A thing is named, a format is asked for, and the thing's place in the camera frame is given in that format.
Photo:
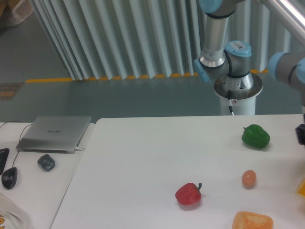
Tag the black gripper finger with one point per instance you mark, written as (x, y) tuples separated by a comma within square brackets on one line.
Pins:
[(300, 132)]

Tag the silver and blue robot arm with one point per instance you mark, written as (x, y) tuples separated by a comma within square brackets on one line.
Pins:
[(228, 63)]

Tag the green bell pepper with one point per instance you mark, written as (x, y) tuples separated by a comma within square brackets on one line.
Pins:
[(255, 136)]

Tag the yellow basket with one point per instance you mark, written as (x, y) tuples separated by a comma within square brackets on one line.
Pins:
[(300, 190)]

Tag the red bell pepper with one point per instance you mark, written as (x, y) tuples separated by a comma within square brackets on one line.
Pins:
[(189, 194)]

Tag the brown egg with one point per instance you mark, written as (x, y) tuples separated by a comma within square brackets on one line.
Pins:
[(249, 178)]

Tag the orange bread loaf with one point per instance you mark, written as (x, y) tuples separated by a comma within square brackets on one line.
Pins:
[(251, 220)]

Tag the white corrugated partition screen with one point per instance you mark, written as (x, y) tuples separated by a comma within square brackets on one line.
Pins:
[(126, 38)]

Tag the silver laptop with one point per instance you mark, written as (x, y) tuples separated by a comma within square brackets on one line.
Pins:
[(54, 134)]

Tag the dark grey small object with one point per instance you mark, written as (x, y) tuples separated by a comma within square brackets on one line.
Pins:
[(46, 162)]

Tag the black computer mouse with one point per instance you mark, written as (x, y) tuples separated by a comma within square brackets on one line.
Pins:
[(9, 178)]

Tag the black keyboard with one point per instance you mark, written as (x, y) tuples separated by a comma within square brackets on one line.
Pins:
[(3, 159)]

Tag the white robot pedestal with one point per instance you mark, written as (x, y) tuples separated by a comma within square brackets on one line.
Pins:
[(237, 107)]

